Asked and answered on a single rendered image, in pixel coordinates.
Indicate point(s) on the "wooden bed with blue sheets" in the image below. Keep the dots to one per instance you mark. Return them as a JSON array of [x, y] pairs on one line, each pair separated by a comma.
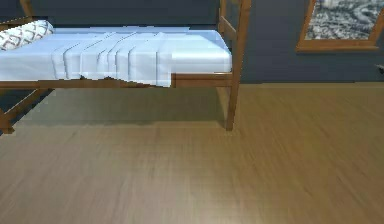
[[140, 53]]

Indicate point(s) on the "wooden framed picture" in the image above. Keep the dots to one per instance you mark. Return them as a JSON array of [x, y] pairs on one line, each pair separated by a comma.
[[343, 23]]

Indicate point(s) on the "white patterned pillow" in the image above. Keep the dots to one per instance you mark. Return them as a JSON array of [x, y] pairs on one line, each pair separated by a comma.
[[20, 34]]

